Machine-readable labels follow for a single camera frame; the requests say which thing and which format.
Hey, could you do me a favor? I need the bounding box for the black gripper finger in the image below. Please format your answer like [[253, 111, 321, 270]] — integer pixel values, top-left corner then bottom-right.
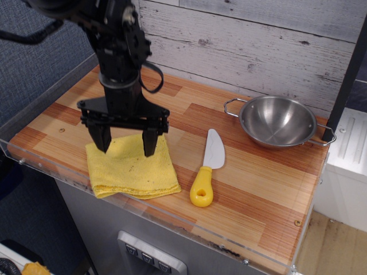
[[88, 125, 111, 153], [142, 129, 158, 157]]

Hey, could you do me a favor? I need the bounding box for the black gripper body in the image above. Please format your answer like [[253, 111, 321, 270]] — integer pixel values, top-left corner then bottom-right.
[[77, 82, 170, 134]]

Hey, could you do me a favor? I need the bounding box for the yellow cloth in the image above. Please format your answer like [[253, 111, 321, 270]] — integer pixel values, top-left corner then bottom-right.
[[85, 135, 181, 199]]

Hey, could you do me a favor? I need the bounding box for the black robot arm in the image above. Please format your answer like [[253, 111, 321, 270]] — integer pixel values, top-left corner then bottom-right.
[[27, 1, 170, 156]]

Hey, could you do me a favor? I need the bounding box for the stainless steel wok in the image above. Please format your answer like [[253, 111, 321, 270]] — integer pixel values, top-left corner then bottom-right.
[[224, 95, 337, 149]]

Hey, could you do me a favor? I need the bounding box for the grey toy fridge cabinet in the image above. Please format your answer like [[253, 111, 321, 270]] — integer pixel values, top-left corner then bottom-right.
[[56, 180, 262, 274]]

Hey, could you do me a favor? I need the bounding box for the silver dispenser button panel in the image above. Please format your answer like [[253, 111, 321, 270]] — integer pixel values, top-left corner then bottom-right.
[[117, 230, 188, 274]]

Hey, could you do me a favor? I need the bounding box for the yellow object bottom left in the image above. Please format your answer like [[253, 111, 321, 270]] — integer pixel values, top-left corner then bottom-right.
[[21, 262, 51, 275]]

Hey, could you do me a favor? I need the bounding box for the yellow handled toy knife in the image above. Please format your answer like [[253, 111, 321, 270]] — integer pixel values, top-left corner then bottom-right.
[[190, 129, 225, 207]]

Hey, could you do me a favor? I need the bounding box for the clear acrylic guard rail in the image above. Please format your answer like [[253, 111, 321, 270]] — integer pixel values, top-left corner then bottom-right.
[[0, 41, 329, 275]]

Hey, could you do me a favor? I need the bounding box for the black right frame post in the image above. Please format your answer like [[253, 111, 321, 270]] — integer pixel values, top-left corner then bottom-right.
[[321, 0, 367, 143]]

